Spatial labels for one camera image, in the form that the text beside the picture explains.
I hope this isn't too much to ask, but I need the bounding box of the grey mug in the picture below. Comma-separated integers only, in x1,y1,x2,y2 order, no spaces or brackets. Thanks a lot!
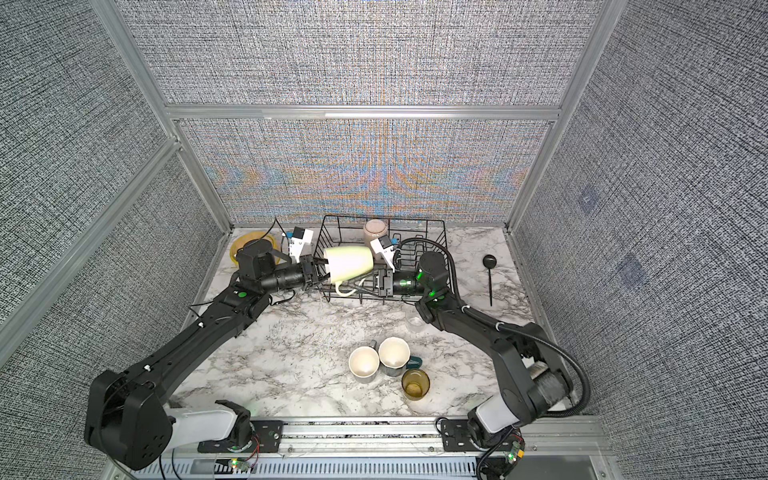
348,340,380,384

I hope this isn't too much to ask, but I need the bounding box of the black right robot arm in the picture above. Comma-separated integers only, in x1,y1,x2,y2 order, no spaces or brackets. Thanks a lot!
322,238,592,449

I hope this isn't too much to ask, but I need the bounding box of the clear glass cup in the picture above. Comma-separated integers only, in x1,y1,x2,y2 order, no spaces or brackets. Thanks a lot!
405,312,428,334

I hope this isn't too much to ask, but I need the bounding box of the amber glass cup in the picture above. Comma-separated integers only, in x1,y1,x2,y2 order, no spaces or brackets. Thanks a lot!
401,369,431,401

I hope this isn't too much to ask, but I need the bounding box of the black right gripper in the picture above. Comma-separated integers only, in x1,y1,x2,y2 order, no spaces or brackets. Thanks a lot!
353,271,435,303

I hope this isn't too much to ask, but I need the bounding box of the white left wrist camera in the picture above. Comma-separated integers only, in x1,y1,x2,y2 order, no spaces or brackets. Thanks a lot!
287,226,314,263

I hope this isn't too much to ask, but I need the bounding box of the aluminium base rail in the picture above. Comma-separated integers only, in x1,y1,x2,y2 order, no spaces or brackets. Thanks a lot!
101,415,619,480

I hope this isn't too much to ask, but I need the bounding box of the black ladle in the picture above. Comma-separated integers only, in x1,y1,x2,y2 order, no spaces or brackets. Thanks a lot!
482,254,498,306

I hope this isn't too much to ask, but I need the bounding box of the pink iridescent mug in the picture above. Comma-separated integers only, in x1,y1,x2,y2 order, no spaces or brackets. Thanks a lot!
363,219,388,247

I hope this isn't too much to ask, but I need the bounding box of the dark green mug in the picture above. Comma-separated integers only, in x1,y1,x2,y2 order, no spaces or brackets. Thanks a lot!
378,337,423,377

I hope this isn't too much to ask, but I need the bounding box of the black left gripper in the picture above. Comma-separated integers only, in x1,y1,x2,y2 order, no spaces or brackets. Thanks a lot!
260,256,343,297

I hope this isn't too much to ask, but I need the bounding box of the yellow bamboo steamer basket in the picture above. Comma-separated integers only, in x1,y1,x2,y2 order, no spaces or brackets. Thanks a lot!
229,231,280,265

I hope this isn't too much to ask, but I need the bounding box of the black wire dish rack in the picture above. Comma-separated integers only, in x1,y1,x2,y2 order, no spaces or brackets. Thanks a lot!
314,214,448,303

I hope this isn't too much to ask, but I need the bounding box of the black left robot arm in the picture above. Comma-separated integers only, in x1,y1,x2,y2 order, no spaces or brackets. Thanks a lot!
84,240,326,470

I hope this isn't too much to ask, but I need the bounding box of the light green mug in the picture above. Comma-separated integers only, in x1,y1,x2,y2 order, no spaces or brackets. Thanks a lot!
324,245,374,287

